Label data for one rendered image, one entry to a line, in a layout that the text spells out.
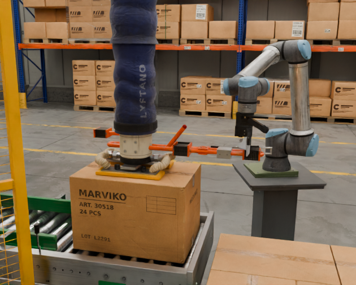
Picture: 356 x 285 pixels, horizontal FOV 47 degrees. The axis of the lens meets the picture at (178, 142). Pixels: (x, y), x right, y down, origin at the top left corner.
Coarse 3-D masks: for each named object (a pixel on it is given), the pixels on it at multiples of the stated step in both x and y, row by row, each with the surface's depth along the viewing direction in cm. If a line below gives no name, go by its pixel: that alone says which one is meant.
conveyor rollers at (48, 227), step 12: (0, 216) 253; (12, 216) 252; (36, 216) 258; (48, 216) 255; (60, 216) 254; (12, 228) 236; (48, 228) 239; (60, 228) 237; (60, 240) 222; (72, 252) 212; (84, 252) 209; (192, 252) 210; (168, 264) 198
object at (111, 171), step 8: (104, 168) 209; (112, 168) 209; (120, 168) 209; (144, 168) 203; (120, 176) 202; (128, 176) 201; (136, 176) 200; (144, 176) 199; (152, 176) 198; (160, 176) 200
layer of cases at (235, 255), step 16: (224, 240) 224; (240, 240) 224; (256, 240) 224; (272, 240) 225; (288, 240) 225; (224, 256) 207; (240, 256) 208; (256, 256) 208; (272, 256) 208; (288, 256) 208; (304, 256) 208; (320, 256) 208; (336, 256) 208; (352, 256) 208; (224, 272) 193; (240, 272) 193; (256, 272) 193; (272, 272) 193; (288, 272) 193; (304, 272) 193; (320, 272) 194; (336, 272) 194; (352, 272) 194
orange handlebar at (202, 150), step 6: (108, 132) 242; (114, 132) 241; (108, 144) 213; (114, 144) 212; (156, 144) 211; (162, 144) 211; (168, 150) 206; (192, 150) 203; (198, 150) 202; (204, 150) 201; (210, 150) 201; (216, 150) 200; (234, 150) 202; (240, 150) 201
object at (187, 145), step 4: (176, 144) 208; (180, 144) 209; (184, 144) 209; (188, 144) 209; (172, 148) 204; (176, 148) 202; (180, 148) 202; (184, 148) 201; (188, 148) 202; (172, 152) 204; (176, 152) 203; (180, 152) 203; (184, 152) 203; (188, 152) 202; (188, 156) 203
